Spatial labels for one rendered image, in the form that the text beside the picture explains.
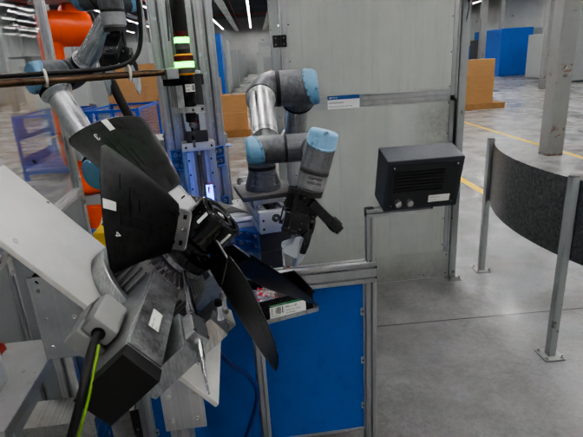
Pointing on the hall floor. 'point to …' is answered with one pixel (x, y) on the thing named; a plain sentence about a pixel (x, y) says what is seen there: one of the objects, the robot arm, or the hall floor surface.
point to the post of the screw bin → (262, 392)
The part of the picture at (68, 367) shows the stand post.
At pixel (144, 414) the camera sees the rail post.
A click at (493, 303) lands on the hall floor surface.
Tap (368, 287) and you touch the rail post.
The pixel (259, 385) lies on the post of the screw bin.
